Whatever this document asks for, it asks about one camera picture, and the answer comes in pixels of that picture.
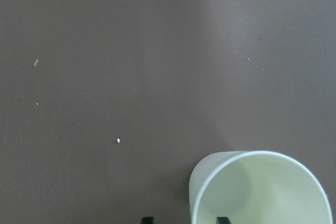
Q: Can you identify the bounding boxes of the cream plastic cup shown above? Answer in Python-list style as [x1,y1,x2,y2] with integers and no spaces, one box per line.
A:
[188,151,333,223]

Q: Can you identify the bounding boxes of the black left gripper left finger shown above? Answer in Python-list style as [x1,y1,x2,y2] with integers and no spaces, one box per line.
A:
[141,216,154,224]

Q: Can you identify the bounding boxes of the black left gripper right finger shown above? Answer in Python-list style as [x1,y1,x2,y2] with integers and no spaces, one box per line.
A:
[216,217,231,224]

